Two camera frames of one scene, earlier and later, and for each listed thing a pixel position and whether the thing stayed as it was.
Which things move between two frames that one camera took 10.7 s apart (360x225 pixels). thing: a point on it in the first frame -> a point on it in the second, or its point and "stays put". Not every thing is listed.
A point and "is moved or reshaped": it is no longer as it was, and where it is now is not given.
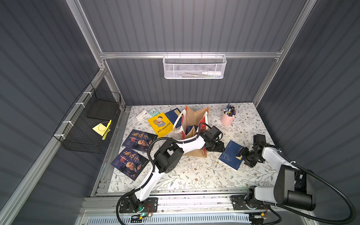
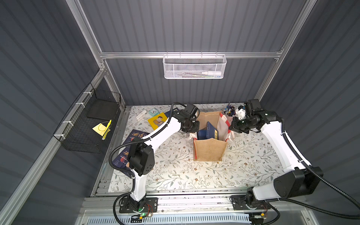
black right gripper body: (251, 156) -> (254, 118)
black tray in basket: (102, 109) stays put
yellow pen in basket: (107, 130) stays put
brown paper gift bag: (190, 123) is moved or reshaped
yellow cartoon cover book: (161, 124) stays put
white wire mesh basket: (194, 66) stays put
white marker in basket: (212, 73) stays put
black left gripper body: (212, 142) -> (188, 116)
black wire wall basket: (85, 127) stays put
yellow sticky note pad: (100, 128) stays put
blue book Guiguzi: (228, 156) is moved or reshaped
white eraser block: (141, 115) stays put
